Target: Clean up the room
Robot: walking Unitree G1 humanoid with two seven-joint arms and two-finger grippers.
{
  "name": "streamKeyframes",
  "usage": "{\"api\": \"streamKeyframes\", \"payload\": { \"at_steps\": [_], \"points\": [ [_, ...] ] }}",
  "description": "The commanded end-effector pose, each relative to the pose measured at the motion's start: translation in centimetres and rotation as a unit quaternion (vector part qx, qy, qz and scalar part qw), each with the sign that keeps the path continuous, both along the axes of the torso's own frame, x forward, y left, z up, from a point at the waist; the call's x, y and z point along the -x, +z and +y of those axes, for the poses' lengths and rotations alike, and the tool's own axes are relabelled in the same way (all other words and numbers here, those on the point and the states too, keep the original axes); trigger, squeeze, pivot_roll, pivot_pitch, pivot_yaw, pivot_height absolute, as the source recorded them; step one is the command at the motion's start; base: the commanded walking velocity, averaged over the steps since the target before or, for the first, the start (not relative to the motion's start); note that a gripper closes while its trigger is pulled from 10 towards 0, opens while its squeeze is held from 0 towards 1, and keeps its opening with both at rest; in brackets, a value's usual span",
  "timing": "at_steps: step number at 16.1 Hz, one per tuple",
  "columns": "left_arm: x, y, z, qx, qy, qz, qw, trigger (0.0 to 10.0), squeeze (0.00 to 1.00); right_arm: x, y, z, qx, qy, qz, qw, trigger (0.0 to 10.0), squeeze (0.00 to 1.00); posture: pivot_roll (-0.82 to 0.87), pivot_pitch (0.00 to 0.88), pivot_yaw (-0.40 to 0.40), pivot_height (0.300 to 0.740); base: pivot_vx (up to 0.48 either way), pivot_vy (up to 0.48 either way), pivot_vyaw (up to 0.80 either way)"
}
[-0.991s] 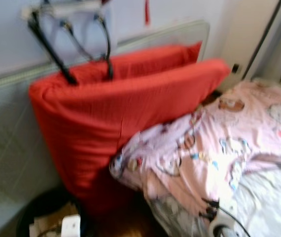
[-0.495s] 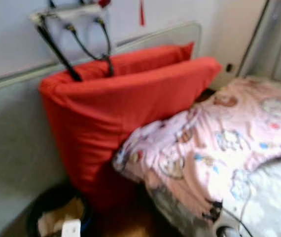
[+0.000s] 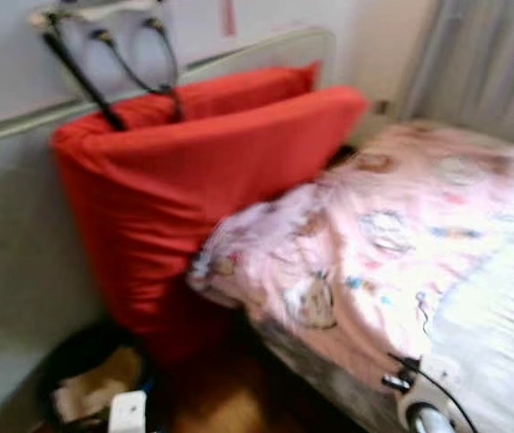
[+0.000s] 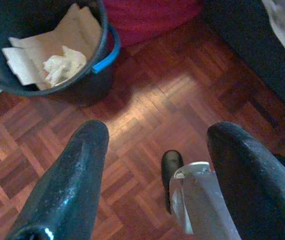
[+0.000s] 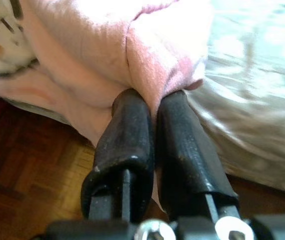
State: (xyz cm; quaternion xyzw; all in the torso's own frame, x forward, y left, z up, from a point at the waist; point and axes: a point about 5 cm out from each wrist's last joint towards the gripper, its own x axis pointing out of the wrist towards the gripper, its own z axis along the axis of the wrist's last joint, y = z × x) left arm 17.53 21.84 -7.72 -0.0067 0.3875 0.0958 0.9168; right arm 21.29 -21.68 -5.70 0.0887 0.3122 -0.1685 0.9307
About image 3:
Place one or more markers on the pink cartoon print blanket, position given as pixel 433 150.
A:
pixel 374 244

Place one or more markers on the bed with floral beige sheet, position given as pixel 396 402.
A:
pixel 500 343

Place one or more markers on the large red cushion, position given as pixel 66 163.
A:
pixel 167 207

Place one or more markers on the brown cardboard scrap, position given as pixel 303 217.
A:
pixel 99 388

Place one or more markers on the grey curtain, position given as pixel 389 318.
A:
pixel 482 63

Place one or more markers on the red pillow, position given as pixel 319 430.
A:
pixel 230 90

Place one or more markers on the black waste bin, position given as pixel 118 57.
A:
pixel 68 338

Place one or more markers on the dark wall socket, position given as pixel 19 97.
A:
pixel 380 106

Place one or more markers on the red wall ribbon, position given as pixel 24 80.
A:
pixel 228 18

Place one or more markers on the white wall device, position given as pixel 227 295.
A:
pixel 95 9

